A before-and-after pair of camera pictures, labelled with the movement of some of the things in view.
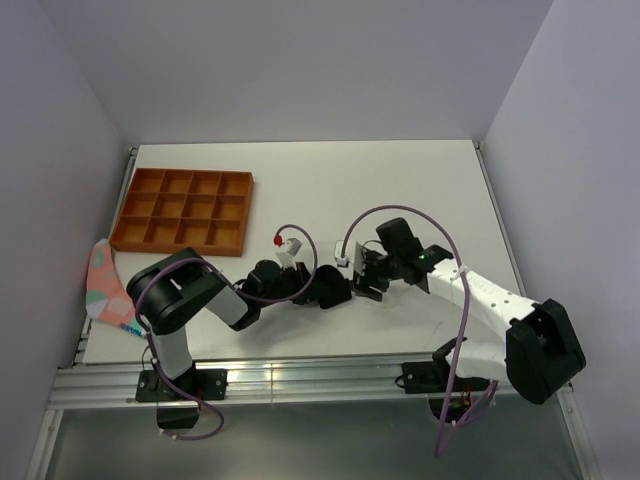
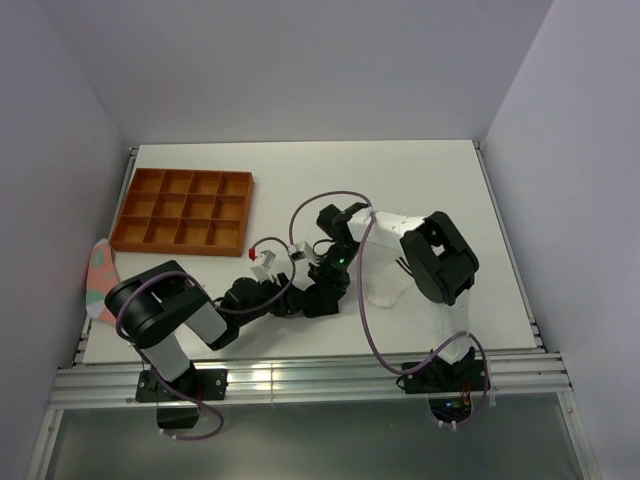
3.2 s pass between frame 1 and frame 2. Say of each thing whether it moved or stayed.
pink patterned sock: stayed
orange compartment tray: stayed
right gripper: moved
